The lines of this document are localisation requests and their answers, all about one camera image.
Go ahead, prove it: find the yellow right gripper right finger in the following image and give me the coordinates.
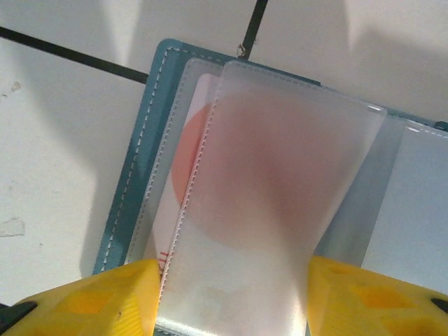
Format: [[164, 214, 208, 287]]
[[306, 255, 448, 336]]

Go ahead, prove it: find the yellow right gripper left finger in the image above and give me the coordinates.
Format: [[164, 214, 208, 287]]
[[0, 258, 162, 336]]

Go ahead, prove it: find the blue leather card holder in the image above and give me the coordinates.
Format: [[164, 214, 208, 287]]
[[91, 37, 448, 336]]

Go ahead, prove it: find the white card with red circles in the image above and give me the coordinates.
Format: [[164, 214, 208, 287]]
[[152, 72, 225, 281]]

